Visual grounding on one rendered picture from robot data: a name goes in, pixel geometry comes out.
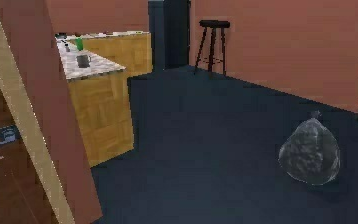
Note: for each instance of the wooden kitchen counter marble top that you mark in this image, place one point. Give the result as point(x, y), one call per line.
point(100, 110)

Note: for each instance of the dark blue fridge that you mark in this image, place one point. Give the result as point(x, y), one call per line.
point(168, 33)

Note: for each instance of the black bar stool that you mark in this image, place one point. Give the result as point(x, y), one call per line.
point(213, 40)

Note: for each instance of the dark grey mug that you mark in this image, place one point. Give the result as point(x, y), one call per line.
point(83, 61)

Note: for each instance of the green bottle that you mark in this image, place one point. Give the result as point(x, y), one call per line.
point(79, 43)

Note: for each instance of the small dark shaker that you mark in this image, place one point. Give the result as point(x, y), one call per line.
point(67, 47)

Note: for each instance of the grey garbage bag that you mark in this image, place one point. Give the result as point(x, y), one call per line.
point(309, 153)

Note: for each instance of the small grey blue object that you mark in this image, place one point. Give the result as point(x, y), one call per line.
point(7, 135)

